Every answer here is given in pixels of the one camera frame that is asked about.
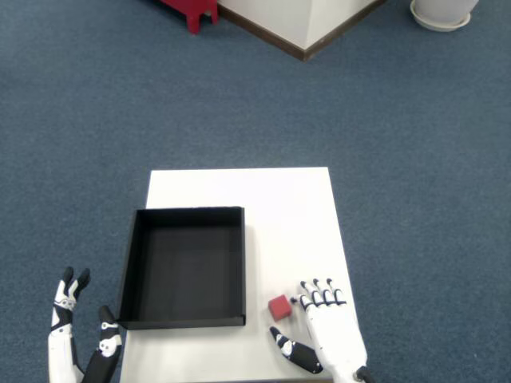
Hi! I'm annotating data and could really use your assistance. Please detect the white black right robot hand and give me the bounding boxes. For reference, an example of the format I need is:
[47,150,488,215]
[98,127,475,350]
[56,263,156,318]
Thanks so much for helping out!
[269,277,368,383]

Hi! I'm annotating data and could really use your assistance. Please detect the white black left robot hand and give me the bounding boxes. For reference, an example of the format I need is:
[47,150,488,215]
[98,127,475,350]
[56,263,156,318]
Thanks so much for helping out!
[47,266,123,383]

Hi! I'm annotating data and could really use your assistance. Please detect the red cube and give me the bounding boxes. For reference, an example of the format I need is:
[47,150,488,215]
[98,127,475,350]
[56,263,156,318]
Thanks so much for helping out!
[267,294,292,322]

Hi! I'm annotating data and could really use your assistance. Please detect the black open box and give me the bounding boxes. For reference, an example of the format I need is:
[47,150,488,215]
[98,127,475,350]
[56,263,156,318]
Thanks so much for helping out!
[117,206,246,330]

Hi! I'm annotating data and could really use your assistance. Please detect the white pot saucer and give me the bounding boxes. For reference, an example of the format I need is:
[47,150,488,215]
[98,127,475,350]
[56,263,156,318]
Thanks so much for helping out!
[410,0,472,32]

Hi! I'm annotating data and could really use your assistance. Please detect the white plant pot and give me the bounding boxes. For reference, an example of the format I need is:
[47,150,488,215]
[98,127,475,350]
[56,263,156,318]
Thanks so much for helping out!
[413,0,480,23]

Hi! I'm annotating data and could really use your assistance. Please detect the red plastic stool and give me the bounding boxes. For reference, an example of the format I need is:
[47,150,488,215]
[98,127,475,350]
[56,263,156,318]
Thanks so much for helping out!
[158,0,220,35]

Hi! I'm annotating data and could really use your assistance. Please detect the brown wall baseboard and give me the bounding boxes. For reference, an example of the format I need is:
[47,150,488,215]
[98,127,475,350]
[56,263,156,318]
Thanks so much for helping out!
[217,0,388,62]

